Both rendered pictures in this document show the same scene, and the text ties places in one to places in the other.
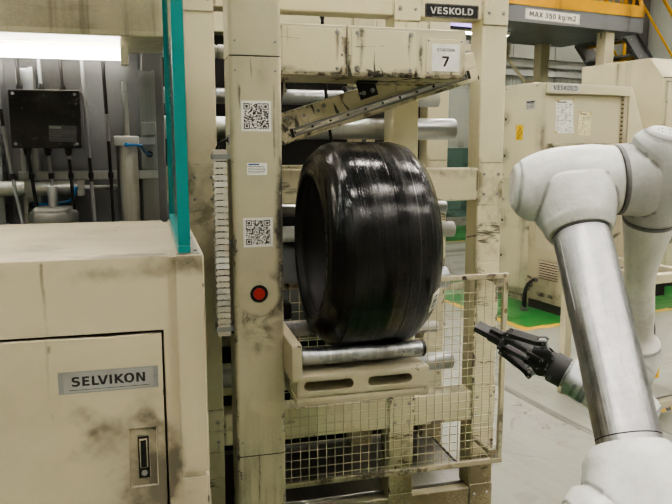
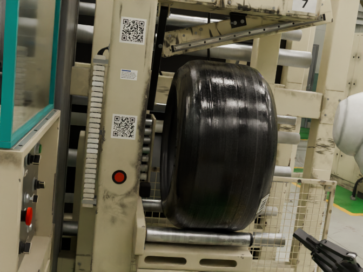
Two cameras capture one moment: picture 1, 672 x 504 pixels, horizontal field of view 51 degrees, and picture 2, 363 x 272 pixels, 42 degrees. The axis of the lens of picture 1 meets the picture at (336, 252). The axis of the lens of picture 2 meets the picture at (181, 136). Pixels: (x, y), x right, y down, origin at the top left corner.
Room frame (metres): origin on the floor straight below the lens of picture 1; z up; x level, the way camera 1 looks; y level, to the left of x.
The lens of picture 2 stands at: (0.35, -0.13, 1.45)
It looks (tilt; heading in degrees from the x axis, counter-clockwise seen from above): 10 degrees down; 6
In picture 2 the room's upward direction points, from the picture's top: 7 degrees clockwise
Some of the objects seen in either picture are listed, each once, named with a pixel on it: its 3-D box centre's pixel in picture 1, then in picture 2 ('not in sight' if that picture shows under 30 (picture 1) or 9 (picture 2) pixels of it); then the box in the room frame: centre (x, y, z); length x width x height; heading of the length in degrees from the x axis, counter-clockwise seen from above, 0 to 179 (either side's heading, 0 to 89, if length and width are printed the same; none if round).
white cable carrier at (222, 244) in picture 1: (223, 243); (95, 131); (1.78, 0.29, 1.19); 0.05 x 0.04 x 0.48; 15
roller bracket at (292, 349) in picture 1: (283, 343); (138, 217); (1.87, 0.14, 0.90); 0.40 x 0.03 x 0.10; 15
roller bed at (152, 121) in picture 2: not in sight; (127, 150); (2.22, 0.28, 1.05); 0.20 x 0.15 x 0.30; 105
